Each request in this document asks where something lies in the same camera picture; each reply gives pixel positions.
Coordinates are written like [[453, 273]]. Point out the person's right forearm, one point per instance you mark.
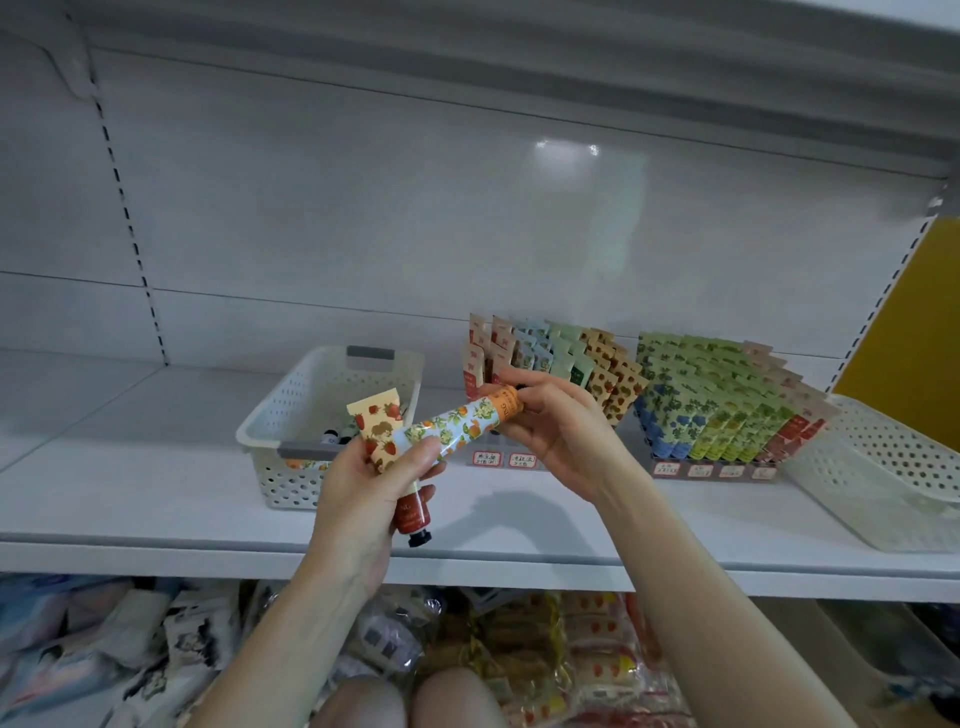
[[720, 615]]

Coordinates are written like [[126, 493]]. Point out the person's left forearm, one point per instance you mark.
[[285, 653]]

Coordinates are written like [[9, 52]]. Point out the person's leg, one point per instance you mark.
[[462, 701], [365, 705]]

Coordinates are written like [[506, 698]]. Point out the pale blue floral hand cream tube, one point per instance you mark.
[[458, 425]]

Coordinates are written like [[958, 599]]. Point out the orange sunflower hand cream tube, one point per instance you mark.
[[375, 413]]

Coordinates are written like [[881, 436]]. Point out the white perforated plastic basket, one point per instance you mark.
[[300, 393], [885, 480]]

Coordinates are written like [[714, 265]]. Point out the person's right hand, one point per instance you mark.
[[570, 435]]

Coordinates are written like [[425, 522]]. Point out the person's right leg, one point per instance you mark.
[[462, 701]]

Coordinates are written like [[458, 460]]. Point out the white metal shelf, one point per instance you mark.
[[120, 518]]

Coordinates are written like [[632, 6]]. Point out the person's left leg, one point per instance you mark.
[[365, 705]]

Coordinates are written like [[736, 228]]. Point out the clear divider tray with labels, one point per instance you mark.
[[699, 470]]

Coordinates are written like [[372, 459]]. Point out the pile of snack packets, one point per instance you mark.
[[570, 645]]

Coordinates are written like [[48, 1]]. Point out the row of hand cream tubes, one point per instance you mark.
[[720, 398]]

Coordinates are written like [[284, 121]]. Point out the person's left hand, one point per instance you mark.
[[360, 518]]

